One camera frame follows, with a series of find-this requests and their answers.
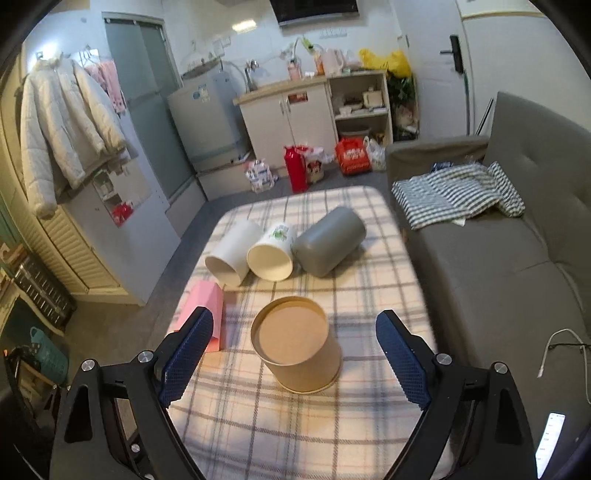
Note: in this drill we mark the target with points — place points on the plaid table blanket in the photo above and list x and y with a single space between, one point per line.
235 419

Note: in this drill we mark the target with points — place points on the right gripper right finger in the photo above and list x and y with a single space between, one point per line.
477 413

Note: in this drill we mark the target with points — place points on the grey plastic cup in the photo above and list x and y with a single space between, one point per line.
326 243

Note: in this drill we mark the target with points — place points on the white plastic cup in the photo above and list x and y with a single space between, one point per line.
227 261

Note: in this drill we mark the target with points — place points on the pink electric kettle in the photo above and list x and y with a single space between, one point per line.
333 62

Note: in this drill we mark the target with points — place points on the white puffer jacket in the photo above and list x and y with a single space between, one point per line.
67 123

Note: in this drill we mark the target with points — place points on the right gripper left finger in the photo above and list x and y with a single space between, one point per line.
113 422

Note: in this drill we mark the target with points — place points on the pink hanging garment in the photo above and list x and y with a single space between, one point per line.
105 74

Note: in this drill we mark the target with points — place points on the yellow plastic bag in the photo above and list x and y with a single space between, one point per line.
395 62

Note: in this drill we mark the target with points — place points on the black range hood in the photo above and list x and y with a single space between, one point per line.
291 11

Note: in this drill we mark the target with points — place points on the green checkered cloth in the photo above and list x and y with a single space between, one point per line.
457 193

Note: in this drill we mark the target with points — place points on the brown paper cup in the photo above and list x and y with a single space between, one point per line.
293 337

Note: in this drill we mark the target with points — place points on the white washing machine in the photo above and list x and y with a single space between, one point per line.
209 124

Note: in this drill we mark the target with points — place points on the open white shelf unit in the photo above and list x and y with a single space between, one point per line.
361 105

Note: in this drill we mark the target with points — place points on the white entrance door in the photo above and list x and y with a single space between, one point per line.
443 95

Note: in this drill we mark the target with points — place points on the white printed package bag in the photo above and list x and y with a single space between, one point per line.
261 177

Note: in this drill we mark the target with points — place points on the cream printed paper cup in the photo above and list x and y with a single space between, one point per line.
271 258

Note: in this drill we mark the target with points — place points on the black door handle lock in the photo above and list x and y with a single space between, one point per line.
455 52

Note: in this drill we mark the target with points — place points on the red thermos flask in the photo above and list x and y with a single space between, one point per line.
294 160

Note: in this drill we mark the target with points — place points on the red shopping bag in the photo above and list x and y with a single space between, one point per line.
352 156

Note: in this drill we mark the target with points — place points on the white sink cabinet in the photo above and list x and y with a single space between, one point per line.
288 113

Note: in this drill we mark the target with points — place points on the grey sofa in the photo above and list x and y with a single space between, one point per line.
516 290

